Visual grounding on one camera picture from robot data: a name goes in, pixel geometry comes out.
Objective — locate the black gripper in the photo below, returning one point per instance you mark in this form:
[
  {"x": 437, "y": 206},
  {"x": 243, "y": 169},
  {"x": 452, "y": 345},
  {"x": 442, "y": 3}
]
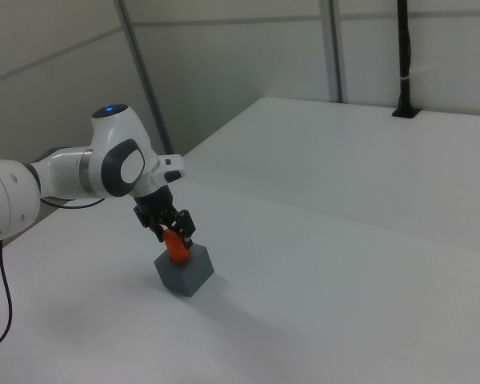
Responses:
[{"x": 154, "y": 204}]

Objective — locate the grey metal partition post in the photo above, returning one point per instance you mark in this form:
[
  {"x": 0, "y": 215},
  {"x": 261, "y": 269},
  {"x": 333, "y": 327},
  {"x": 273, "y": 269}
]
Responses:
[
  {"x": 335, "y": 48},
  {"x": 148, "y": 80}
]

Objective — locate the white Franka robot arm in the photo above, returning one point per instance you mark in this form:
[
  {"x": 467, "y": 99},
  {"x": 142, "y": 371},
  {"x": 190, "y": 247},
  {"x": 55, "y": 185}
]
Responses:
[{"x": 104, "y": 160}]

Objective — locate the orange cylinder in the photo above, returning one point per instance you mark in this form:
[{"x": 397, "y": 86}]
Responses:
[{"x": 177, "y": 248}]

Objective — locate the grey block with round hole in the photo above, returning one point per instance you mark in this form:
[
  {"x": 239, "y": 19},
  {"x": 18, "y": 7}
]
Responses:
[{"x": 188, "y": 276}]

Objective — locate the black pole with base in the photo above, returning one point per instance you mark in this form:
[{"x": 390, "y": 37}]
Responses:
[{"x": 404, "y": 60}]

